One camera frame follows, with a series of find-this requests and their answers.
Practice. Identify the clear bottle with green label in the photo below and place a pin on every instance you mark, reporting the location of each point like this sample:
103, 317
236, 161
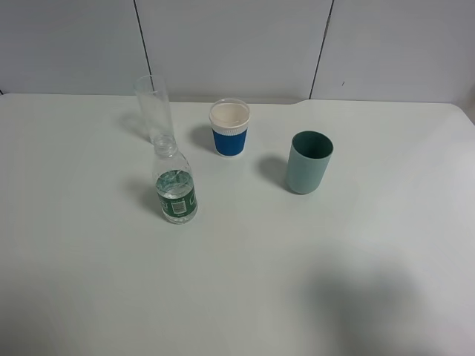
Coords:
173, 181

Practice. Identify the teal green plastic cup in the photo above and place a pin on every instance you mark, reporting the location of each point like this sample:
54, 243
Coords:
309, 156

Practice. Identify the blue and white paper cup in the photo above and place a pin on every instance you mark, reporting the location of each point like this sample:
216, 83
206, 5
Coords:
229, 119

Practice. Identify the tall clear drinking glass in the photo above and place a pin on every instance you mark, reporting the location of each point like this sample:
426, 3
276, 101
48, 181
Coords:
152, 96

